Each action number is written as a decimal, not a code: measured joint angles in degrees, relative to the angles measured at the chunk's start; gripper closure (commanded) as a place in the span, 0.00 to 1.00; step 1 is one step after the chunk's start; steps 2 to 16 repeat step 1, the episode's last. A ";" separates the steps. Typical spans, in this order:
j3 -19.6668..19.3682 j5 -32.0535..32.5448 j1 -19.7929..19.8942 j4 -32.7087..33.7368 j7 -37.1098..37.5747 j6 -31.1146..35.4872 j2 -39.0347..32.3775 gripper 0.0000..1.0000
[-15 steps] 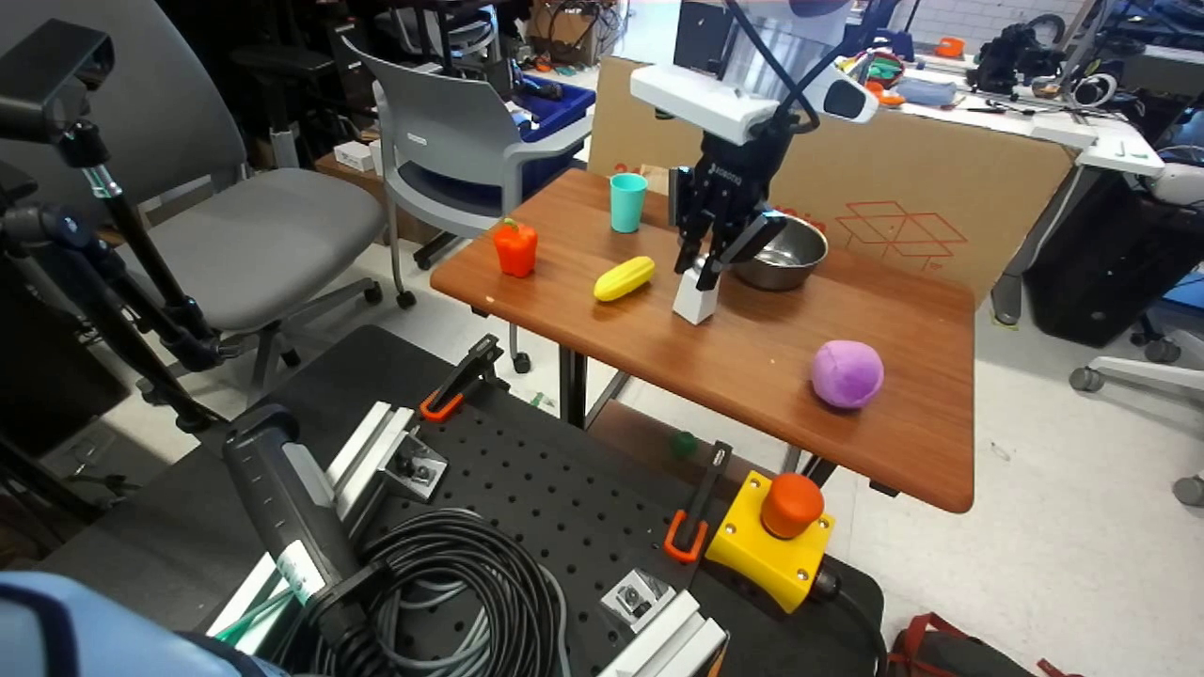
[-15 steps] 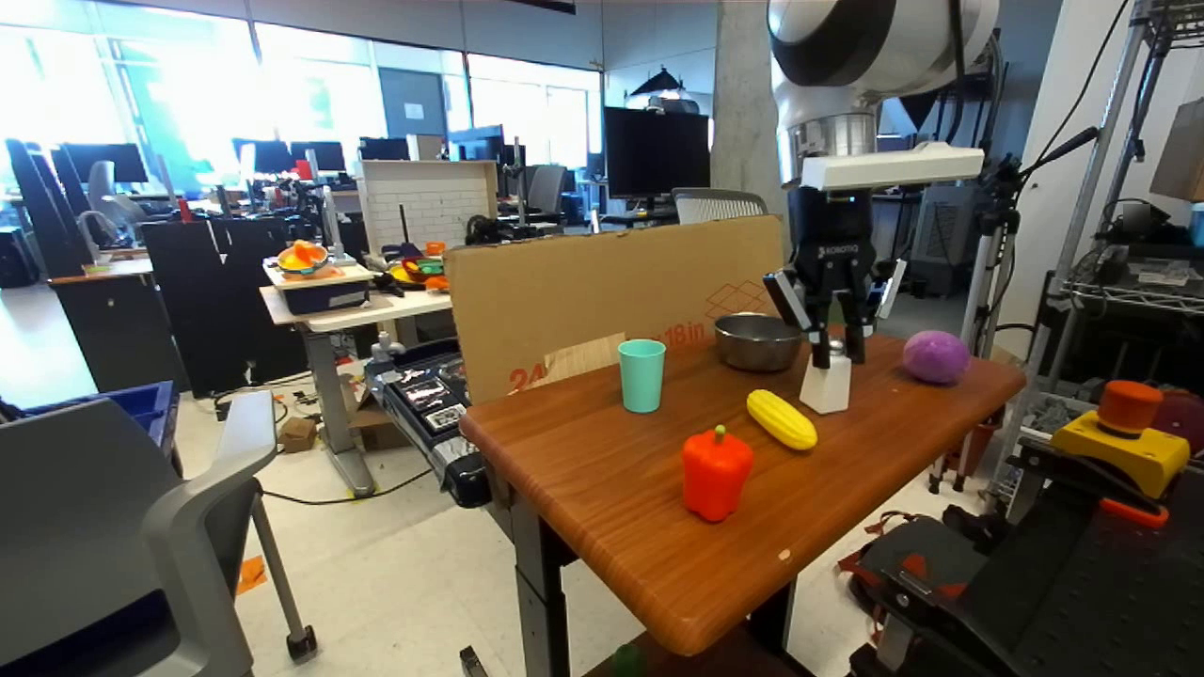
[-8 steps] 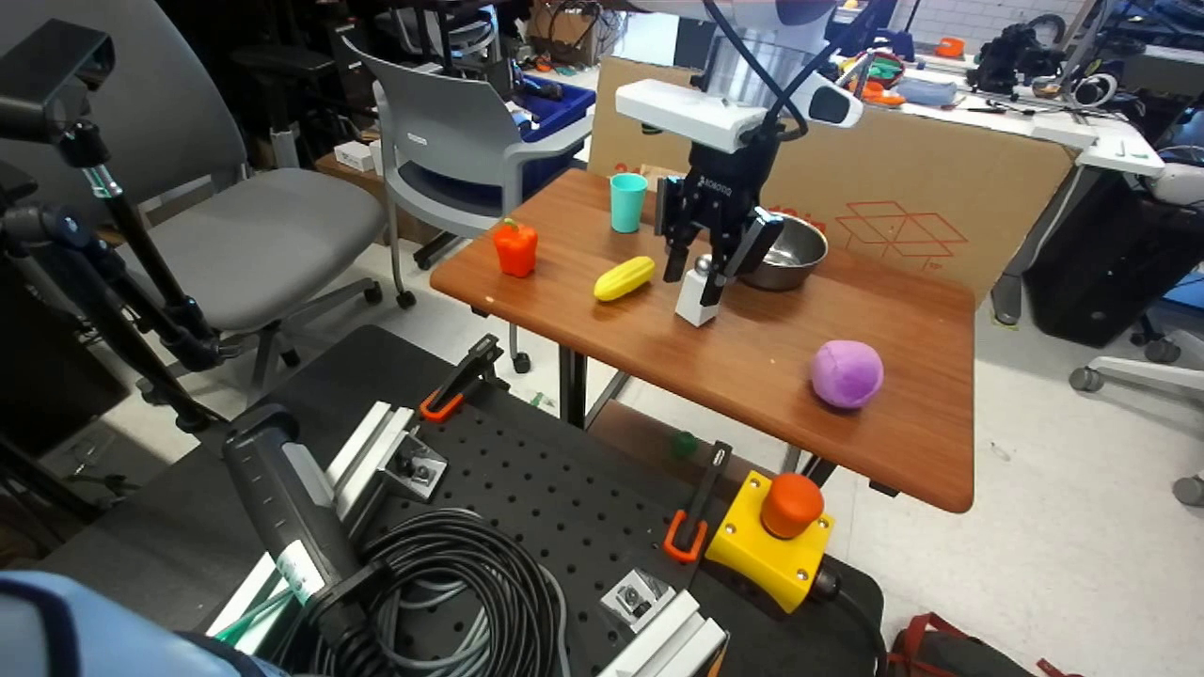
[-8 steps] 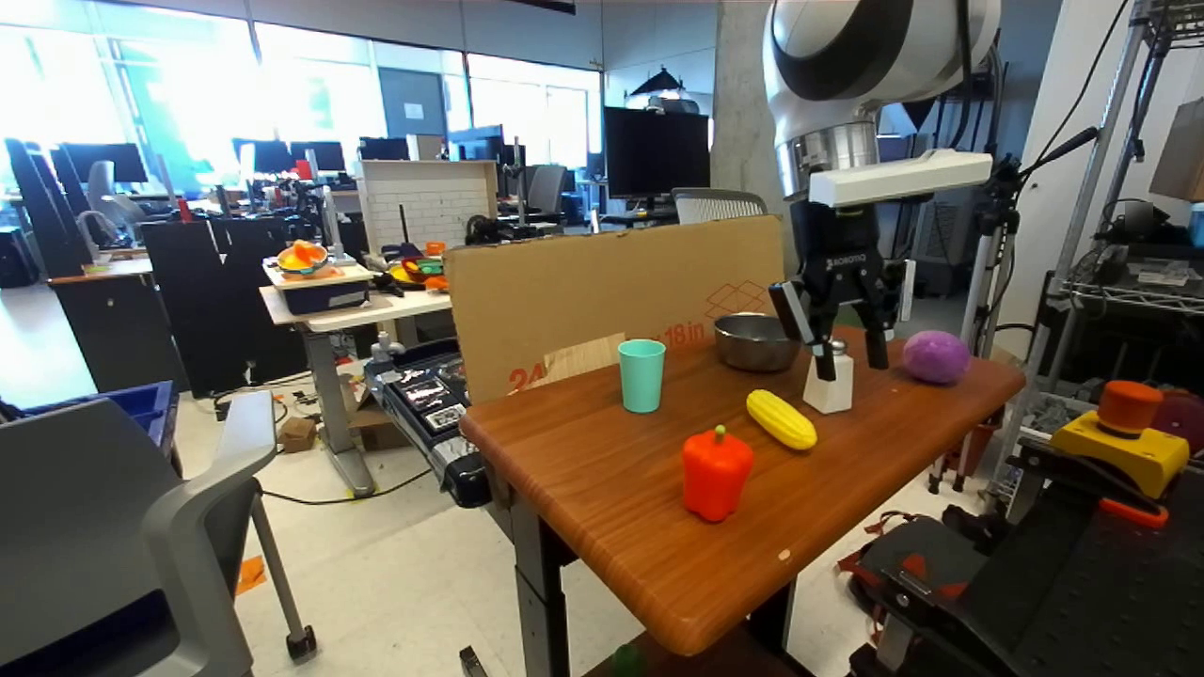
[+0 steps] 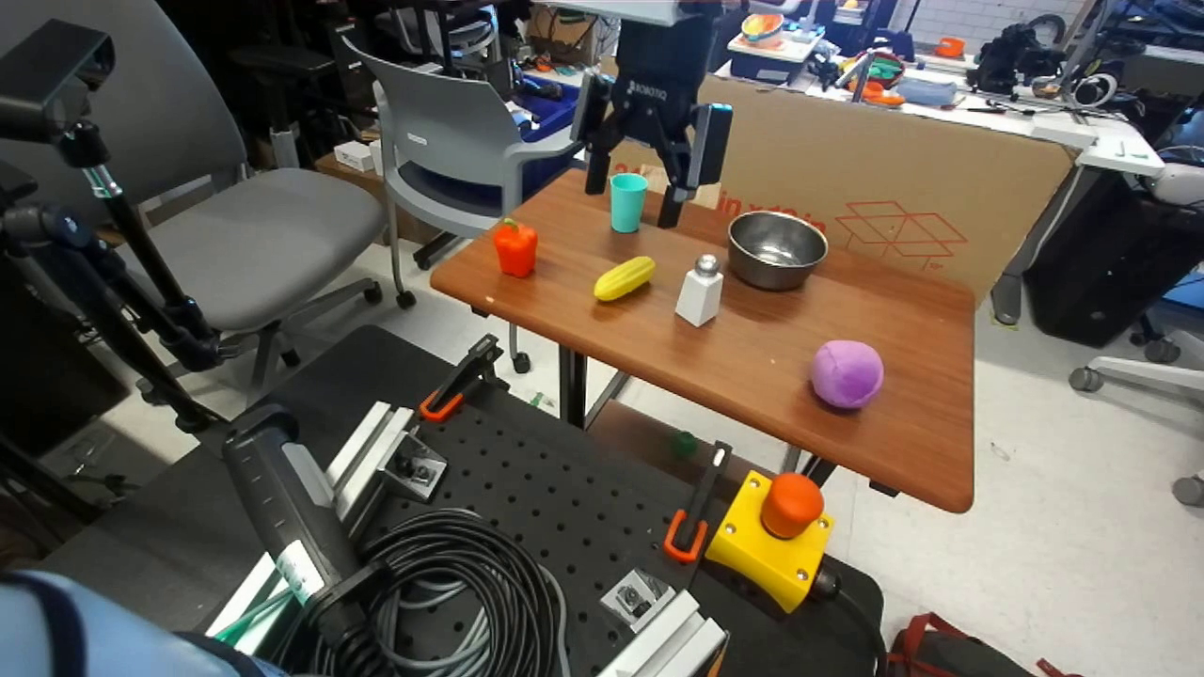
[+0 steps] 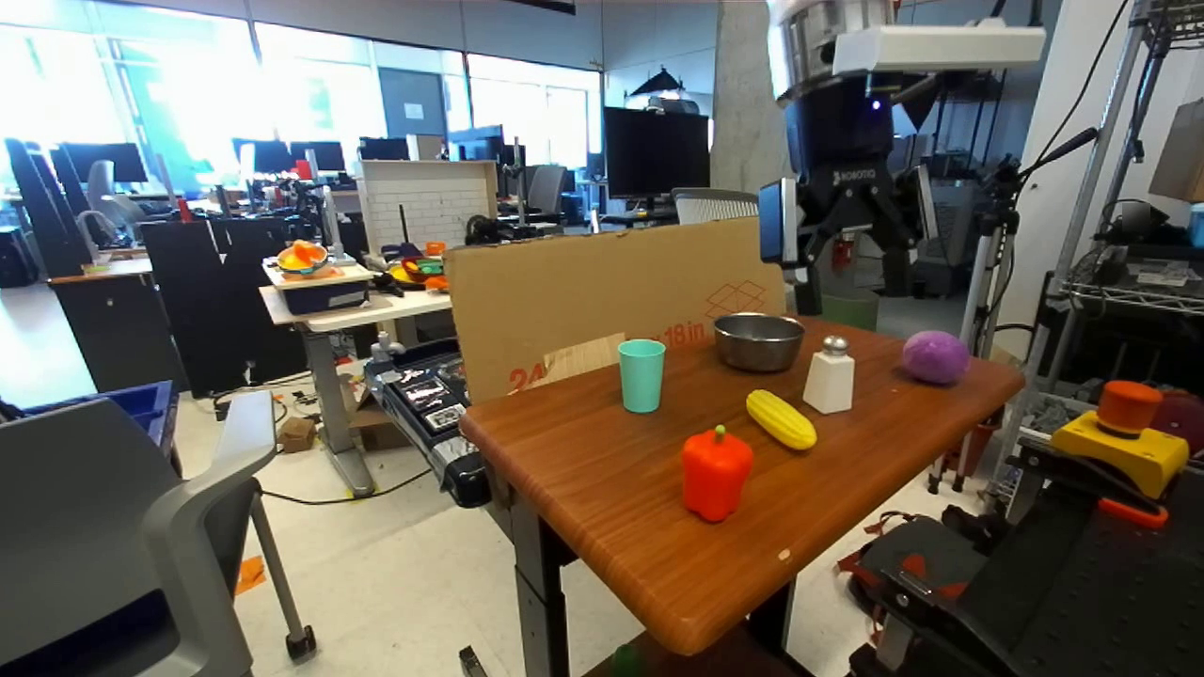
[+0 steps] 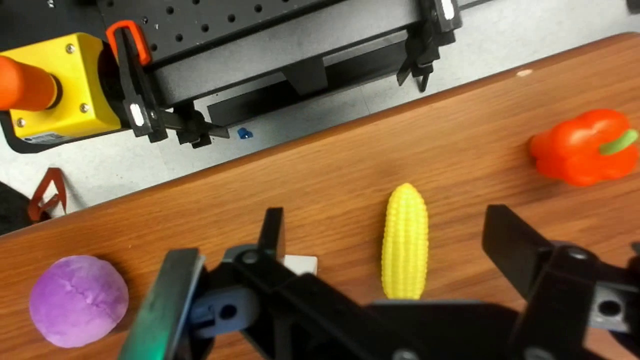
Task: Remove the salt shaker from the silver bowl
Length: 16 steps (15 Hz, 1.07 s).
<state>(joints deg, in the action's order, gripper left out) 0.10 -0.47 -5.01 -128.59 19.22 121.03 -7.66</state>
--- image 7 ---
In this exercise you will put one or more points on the orange toy bell pepper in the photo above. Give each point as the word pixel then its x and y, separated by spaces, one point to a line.
pixel 580 151

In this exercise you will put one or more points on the purple plush ball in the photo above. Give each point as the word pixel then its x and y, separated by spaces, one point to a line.
pixel 79 301

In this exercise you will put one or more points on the yellow toy corn cob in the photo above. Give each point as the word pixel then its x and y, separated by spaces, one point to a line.
pixel 404 248

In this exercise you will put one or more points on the yellow emergency stop button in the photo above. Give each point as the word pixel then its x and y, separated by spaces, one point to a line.
pixel 61 86

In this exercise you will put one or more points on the red metal bracket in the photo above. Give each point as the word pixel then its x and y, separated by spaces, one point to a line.
pixel 47 197

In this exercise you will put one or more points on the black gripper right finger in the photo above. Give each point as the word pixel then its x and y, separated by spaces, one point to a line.
pixel 573 292

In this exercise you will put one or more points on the black bar clamp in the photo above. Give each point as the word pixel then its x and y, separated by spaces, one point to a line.
pixel 427 41

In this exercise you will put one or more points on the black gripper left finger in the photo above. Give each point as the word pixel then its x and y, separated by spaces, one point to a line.
pixel 267 301

